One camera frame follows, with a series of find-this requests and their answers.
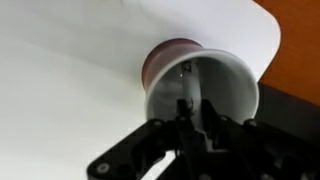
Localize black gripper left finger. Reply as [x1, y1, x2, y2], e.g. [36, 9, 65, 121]
[87, 98, 205, 180]

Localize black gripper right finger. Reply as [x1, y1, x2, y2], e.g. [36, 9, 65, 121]
[199, 99, 320, 180]

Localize white square board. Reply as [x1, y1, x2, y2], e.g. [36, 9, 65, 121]
[0, 0, 282, 180]

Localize orange panel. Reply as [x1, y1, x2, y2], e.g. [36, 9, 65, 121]
[253, 0, 320, 107]

